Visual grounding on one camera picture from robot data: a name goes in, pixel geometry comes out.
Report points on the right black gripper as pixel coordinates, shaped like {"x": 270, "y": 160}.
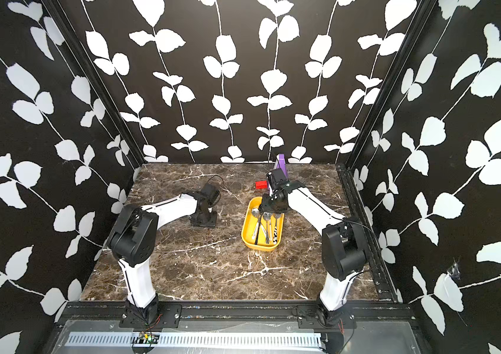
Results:
{"x": 265, "y": 205}

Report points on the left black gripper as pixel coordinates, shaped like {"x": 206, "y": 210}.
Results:
{"x": 212, "y": 223}

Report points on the spoon with wooden handle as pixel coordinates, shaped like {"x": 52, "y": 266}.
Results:
{"x": 268, "y": 234}

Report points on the yellow plastic storage box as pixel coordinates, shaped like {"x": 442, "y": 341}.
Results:
{"x": 248, "y": 227}

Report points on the spoon with patterned handle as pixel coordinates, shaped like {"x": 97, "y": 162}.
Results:
{"x": 275, "y": 219}

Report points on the black round spoon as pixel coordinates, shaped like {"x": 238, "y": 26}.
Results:
{"x": 257, "y": 229}

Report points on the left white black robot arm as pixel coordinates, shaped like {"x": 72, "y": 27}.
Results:
{"x": 132, "y": 241}

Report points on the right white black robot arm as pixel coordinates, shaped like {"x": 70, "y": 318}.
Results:
{"x": 343, "y": 240}

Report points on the red small block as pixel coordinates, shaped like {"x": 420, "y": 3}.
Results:
{"x": 261, "y": 185}

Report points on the purple plastic stand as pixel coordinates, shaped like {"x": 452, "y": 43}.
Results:
{"x": 281, "y": 164}

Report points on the small green circuit board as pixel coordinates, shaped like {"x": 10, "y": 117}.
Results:
{"x": 144, "y": 340}

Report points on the white perforated strip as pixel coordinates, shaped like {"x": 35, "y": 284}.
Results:
{"x": 268, "y": 341}

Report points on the black front mounting rail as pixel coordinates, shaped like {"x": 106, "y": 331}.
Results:
{"x": 306, "y": 313}

